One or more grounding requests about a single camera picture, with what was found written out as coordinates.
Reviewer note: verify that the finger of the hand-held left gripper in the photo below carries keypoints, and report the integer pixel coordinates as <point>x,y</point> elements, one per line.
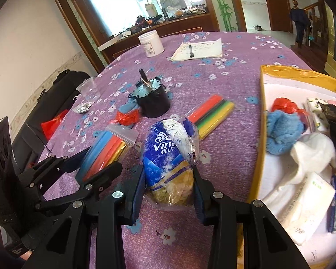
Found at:
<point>98,183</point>
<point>53,168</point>

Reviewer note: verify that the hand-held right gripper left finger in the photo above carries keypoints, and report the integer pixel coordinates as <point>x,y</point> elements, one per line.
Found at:
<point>137,196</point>

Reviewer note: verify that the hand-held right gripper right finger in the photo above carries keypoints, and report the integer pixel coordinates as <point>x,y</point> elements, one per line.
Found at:
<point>198,199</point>

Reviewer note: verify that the pack of coloured clay strips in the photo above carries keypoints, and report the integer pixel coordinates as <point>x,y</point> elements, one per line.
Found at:
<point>212,112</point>
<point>109,148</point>

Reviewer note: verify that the blue yellow tissue pack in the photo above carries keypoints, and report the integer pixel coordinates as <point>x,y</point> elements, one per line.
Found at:
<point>165,157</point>

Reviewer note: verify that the yellow cardboard box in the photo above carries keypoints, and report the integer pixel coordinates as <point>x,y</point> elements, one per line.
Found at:
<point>257,159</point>

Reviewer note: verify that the blue knitted cloth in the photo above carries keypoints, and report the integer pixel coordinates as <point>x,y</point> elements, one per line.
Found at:
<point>282,131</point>

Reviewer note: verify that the large red plastic bag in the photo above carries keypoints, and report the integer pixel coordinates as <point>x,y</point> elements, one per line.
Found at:
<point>53,123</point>

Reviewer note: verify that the silver foil blister pack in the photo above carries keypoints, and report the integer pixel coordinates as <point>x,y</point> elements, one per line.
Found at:
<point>81,108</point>

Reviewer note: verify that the small red plastic bag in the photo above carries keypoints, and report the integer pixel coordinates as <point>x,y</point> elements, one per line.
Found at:
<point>127,119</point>

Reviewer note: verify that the clear plastic cup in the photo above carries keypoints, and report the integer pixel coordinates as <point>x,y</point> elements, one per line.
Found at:
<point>88,89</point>

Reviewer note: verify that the black cylindrical motor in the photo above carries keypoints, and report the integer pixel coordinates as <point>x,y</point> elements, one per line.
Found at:
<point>154,103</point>

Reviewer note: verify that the white fluffy cloth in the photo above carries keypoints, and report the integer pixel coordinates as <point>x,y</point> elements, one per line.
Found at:
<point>316,151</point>

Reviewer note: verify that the purple floral tablecloth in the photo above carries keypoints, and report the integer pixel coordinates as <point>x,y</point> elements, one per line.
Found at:
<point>212,70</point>

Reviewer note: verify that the wooden framed counter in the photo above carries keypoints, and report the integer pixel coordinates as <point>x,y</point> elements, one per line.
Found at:
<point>81,28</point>

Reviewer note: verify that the small white floral tissue pack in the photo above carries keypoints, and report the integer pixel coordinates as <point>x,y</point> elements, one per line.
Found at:
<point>315,112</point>

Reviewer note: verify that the white plastic jar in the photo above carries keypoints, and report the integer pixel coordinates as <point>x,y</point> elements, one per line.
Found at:
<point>151,43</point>

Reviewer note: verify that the white paper notebook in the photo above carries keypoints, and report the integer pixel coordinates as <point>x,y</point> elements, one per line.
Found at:
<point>207,49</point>

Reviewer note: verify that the small metal kettle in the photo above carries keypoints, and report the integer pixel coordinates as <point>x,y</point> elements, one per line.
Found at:
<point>258,28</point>

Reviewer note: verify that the dark blue jacket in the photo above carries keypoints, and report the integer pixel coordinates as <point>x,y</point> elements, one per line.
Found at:
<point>300,19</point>

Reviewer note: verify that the wooden stair railing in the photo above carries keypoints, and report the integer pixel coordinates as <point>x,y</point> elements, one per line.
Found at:
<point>317,28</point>

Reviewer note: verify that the wooden door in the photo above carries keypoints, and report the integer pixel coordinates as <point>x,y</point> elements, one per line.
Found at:
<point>275,2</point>

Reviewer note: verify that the bamboo wall painting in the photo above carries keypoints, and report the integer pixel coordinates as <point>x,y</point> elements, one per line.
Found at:
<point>222,2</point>

